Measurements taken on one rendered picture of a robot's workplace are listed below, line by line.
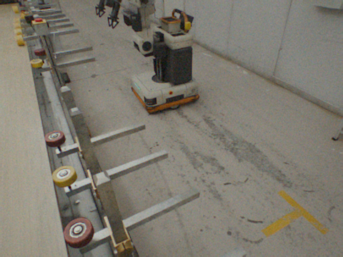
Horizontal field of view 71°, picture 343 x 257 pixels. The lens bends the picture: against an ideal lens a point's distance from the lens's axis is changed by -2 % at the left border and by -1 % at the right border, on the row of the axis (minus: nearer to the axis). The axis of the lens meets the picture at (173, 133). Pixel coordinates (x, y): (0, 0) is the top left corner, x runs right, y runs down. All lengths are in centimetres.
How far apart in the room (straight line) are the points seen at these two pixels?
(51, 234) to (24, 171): 32
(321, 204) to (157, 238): 123
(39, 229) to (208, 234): 118
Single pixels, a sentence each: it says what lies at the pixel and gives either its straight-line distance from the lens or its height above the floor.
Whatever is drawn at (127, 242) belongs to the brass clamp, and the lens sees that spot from 81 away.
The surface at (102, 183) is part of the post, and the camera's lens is 59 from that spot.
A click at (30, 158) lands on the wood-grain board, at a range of 109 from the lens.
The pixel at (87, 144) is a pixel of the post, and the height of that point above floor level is 104.
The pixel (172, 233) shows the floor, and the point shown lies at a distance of 177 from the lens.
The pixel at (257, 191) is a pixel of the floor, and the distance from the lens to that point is 205.
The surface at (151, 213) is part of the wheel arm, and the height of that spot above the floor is 83.
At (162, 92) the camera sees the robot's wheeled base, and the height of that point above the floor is 27.
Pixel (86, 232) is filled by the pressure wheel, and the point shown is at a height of 91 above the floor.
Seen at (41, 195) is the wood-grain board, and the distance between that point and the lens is 93.
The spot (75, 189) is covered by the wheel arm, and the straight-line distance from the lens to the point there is 101.
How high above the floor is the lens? 155
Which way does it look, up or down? 38 degrees down
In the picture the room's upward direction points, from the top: 2 degrees counter-clockwise
